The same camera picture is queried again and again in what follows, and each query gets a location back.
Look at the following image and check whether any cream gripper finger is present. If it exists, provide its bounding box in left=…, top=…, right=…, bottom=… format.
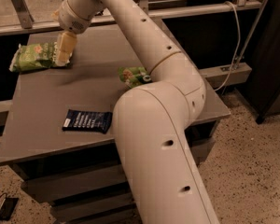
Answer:
left=55, top=31, right=77, bottom=67

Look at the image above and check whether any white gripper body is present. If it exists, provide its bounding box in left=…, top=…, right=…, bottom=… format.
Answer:
left=52, top=0, right=93, bottom=35

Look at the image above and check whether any green jalapeno chip bag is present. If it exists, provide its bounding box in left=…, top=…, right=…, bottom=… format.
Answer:
left=9, top=42, right=72, bottom=73

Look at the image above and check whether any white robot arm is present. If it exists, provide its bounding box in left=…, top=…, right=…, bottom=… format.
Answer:
left=54, top=0, right=219, bottom=224

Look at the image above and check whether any green rice chip bag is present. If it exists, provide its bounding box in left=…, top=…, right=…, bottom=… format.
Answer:
left=118, top=66, right=152, bottom=88

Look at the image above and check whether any dark blue snack bar wrapper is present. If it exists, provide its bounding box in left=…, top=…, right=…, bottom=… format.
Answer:
left=62, top=109, right=112, bottom=133

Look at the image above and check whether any grey drawer cabinet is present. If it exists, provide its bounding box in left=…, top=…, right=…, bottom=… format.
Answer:
left=0, top=18, right=231, bottom=224

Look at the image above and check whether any top grey drawer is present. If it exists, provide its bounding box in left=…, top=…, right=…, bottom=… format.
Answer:
left=19, top=138, right=214, bottom=207

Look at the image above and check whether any grey drawer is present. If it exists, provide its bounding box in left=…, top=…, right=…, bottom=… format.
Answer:
left=66, top=205, right=142, bottom=224
left=51, top=192, right=133, bottom=222
left=19, top=138, right=214, bottom=207

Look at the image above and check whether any middle grey drawer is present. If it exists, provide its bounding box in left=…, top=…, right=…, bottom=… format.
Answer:
left=51, top=192, right=133, bottom=222

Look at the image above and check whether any black device on floor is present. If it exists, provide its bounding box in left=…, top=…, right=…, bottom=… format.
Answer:
left=0, top=198, right=19, bottom=221

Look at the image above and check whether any bottom grey drawer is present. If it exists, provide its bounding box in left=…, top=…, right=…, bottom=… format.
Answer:
left=66, top=205, right=142, bottom=224

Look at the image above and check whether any metal railing frame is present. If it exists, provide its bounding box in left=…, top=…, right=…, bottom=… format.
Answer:
left=0, top=0, right=265, bottom=37

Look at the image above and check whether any white hanging cable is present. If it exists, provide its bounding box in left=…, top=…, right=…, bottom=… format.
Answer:
left=213, top=1, right=243, bottom=92

